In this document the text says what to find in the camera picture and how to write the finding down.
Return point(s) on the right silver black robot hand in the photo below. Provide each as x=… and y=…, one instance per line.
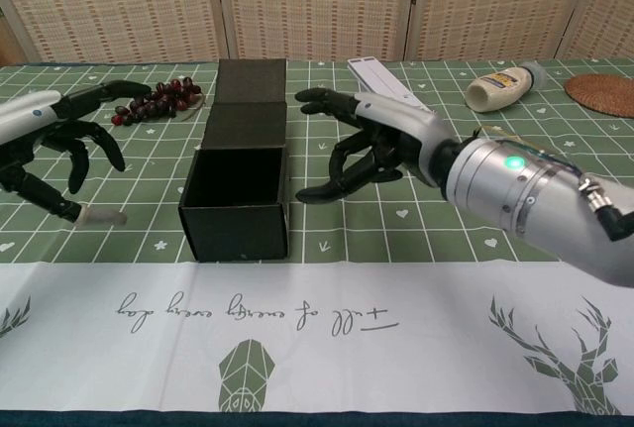
x=411, y=130

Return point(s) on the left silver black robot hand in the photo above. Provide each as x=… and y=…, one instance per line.
x=25, y=115

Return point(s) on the black cardboard box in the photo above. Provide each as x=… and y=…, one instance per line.
x=238, y=234

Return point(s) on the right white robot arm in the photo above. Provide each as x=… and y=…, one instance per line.
x=520, y=189

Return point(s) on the white folding laptop stand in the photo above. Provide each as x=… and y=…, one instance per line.
x=381, y=77

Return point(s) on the mayonnaise squeeze bottle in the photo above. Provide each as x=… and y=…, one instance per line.
x=495, y=90

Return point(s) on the green checked tablecloth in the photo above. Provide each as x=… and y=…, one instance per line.
x=396, y=248

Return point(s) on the dark red grape bunch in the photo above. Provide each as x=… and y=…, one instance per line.
x=148, y=102

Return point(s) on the woven bamboo folding screen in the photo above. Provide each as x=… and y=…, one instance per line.
x=317, y=1

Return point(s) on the round woven rattan coaster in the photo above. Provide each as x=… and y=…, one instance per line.
x=604, y=95

